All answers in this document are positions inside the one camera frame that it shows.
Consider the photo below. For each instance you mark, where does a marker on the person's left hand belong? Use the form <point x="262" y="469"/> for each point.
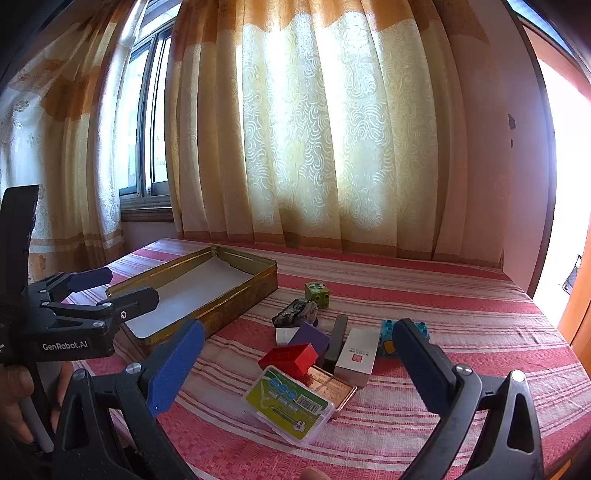
<point x="14" y="397"/>

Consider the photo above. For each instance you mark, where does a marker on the blue studded building block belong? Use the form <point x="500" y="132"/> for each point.
<point x="387" y="337"/>

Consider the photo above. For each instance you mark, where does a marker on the green cube toy block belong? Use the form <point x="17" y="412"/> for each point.
<point x="318" y="295"/>

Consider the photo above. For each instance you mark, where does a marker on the orange wooden door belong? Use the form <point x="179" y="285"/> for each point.
<point x="579" y="318"/>

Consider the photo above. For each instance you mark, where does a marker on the purple block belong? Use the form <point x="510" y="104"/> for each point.
<point x="309" y="339"/>

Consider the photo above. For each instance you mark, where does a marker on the patterned cream orange curtain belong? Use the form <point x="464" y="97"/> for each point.
<point x="60" y="138"/>
<point x="323" y="138"/>

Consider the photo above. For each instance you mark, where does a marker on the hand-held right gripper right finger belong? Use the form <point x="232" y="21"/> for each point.
<point x="415" y="364"/>

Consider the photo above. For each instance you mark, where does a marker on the red striped bedspread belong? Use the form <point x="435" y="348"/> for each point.
<point x="461" y="323"/>

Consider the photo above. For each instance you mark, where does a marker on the gold rectangular tin box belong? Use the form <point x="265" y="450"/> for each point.
<point x="240" y="300"/>

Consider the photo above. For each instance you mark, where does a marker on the dark brown door frame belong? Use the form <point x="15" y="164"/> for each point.
<point x="538" y="161"/>

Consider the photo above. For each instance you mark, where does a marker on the white box with red label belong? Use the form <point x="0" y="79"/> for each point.
<point x="355" y="355"/>

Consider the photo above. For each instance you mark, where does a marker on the sliding window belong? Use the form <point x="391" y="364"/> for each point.
<point x="147" y="115"/>

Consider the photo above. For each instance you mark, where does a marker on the dark folding chair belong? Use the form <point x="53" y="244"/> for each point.
<point x="572" y="279"/>

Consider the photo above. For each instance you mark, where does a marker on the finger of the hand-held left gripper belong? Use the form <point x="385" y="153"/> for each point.
<point x="92" y="278"/>
<point x="136" y="302"/>

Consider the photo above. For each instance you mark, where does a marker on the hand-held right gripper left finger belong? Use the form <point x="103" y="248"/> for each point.
<point x="178" y="369"/>

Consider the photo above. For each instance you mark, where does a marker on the red building block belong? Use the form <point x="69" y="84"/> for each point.
<point x="288" y="357"/>

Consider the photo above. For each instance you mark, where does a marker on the black rectangular box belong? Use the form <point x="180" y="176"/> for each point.
<point x="336" y="344"/>

